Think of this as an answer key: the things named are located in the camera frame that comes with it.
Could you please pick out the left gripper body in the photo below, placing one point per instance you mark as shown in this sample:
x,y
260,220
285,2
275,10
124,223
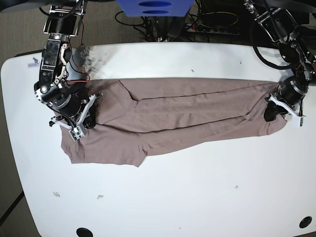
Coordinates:
x,y
290,95

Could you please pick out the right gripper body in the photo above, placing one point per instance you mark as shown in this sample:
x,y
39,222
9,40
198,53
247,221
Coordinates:
x,y
75,111

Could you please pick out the mauve T-shirt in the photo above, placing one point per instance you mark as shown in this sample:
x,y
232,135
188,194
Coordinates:
x,y
136,118

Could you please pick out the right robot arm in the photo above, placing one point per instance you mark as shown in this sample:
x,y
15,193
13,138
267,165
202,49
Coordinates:
x,y
53,88

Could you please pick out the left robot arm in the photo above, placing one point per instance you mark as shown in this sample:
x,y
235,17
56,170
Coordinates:
x,y
282,29

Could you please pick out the small white sticker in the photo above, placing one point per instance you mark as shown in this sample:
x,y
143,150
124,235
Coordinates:
x,y
35,63

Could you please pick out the black table grommet left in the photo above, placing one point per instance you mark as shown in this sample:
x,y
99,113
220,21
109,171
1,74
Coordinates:
x,y
84,232

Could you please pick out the black table grommet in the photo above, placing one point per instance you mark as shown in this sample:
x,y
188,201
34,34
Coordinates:
x,y
84,232
305,222

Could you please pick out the black table grommet right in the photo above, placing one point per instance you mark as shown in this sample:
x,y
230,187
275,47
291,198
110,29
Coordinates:
x,y
305,222

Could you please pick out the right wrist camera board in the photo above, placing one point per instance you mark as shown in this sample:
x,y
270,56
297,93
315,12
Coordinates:
x,y
77,132

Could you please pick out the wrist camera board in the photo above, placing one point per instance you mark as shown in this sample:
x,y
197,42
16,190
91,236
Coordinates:
x,y
77,132
297,121

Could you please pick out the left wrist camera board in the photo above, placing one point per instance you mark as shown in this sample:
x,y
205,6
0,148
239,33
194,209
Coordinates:
x,y
297,121

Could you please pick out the blue plastic mount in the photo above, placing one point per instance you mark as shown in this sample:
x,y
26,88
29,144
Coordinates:
x,y
169,8

